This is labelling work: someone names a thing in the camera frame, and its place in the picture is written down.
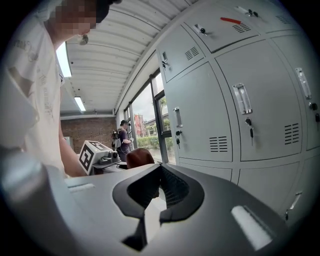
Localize person's white shirt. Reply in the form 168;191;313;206
0;14;71;180

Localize reddish brown cloth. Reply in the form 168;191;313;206
125;147;156;171

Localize red tape strip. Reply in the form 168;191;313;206
219;16;242;26

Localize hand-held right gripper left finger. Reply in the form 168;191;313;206
112;164;161;252

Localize person's left forearm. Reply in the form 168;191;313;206
64;149;88;179

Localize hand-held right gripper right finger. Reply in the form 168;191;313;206
159;163;206;224

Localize grey metal locker doors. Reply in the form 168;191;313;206
155;0;320;232

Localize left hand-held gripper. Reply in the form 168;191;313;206
78;140;129;177

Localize window with dark frame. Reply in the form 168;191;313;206
123;67;180;166

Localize red outdoor banner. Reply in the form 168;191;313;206
134;114;144;138

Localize long ceiling light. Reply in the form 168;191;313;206
55;41;73;79
73;95;87;112

